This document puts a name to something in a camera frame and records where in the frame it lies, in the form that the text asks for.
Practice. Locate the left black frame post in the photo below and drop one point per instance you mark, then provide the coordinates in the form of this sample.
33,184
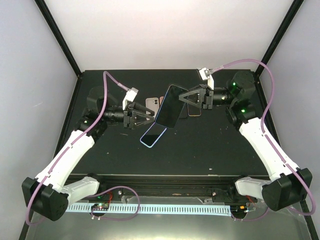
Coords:
48,17

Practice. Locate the phone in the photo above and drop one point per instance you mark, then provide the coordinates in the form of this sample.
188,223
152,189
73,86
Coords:
161,100
171,107
152,135
153,103

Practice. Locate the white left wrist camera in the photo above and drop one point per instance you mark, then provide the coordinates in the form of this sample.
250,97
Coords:
129,97

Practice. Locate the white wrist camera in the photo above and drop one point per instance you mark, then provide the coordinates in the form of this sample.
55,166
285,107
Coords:
206,75
129,97

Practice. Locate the white slotted cable duct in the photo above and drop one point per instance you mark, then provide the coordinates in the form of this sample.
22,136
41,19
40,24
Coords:
154,209

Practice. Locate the right black frame post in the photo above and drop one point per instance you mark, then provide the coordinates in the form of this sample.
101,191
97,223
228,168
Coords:
282,29

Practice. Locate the black smartphone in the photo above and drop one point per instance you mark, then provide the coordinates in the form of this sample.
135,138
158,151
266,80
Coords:
184,113
193,111

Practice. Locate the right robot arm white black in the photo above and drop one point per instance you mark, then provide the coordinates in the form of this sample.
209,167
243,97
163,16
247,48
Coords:
288,183

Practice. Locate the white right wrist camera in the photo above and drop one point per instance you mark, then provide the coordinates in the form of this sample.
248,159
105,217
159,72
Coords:
206,75

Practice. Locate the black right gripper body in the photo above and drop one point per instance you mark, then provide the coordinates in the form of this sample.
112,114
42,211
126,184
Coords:
209,97

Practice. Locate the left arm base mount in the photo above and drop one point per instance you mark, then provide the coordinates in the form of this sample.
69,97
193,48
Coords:
102,194

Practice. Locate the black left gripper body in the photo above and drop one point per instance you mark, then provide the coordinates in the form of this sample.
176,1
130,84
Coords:
128,115

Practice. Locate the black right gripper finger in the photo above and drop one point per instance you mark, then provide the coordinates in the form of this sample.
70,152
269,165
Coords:
191,101
196,92

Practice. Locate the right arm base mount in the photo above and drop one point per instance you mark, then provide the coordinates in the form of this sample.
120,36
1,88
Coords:
230,195

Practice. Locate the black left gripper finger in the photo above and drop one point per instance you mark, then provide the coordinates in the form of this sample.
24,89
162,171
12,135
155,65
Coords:
149,110
140,122

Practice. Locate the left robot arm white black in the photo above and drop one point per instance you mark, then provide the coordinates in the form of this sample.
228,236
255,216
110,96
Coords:
48,194

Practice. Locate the black frame post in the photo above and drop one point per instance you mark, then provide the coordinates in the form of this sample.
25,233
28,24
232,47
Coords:
282,29
48,17

